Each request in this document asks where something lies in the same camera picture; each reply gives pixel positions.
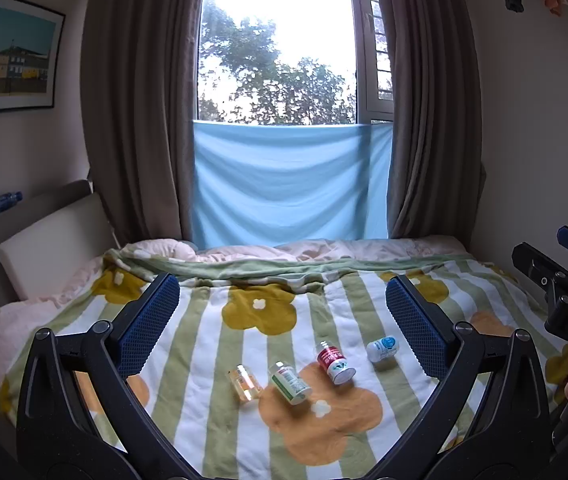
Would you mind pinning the small amber clear bottle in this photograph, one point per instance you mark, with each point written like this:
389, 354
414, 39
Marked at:
245, 383

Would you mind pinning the white bottle blue label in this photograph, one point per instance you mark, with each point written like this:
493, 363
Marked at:
383, 349

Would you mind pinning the red label bottle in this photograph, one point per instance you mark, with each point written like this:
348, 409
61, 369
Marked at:
335, 362

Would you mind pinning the light blue cloth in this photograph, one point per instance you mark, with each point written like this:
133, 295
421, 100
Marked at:
289, 185

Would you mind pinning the trees outside window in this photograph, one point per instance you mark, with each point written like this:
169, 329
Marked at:
284, 90

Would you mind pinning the white pillow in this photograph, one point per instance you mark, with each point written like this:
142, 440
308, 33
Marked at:
53, 245

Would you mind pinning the floral striped blanket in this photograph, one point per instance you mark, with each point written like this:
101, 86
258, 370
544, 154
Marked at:
264, 340

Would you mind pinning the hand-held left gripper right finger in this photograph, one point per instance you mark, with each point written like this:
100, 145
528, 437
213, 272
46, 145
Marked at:
415, 329

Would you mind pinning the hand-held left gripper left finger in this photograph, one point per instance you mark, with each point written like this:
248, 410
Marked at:
149, 324

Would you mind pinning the blue plastic bottle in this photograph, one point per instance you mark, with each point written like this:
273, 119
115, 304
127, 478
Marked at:
6, 202

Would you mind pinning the white window frame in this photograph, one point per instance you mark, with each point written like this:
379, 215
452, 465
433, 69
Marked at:
366, 60

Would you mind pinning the framed wall picture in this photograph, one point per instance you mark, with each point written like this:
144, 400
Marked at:
11, 55

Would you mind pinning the brown curtain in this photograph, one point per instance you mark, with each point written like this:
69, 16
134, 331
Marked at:
429, 110
138, 110

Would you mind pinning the white bottle green label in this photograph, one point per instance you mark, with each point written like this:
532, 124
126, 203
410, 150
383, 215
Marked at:
290, 382

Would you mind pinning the pale pink duvet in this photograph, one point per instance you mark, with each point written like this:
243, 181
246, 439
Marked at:
23, 320

